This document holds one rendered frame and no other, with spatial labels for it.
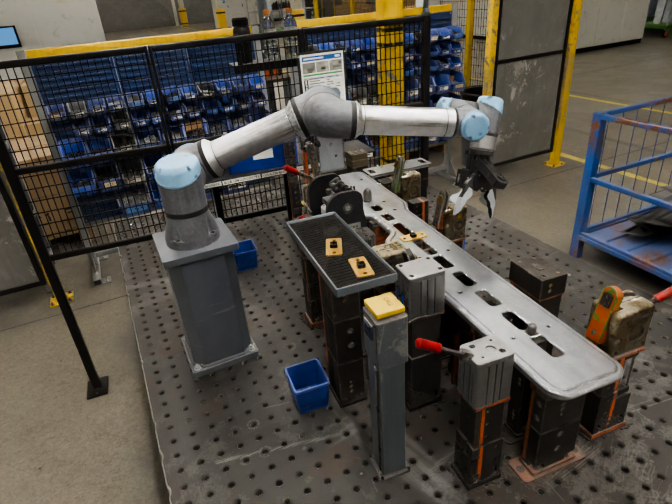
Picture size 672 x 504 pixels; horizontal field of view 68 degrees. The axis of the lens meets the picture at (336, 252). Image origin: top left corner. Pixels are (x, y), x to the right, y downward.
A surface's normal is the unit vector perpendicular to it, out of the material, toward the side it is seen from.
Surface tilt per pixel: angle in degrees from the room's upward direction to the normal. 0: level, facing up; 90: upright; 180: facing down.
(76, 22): 90
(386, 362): 90
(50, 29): 90
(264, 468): 0
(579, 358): 0
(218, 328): 90
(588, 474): 0
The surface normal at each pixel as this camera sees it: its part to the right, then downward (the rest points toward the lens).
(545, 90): 0.41, 0.42
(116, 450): -0.07, -0.88
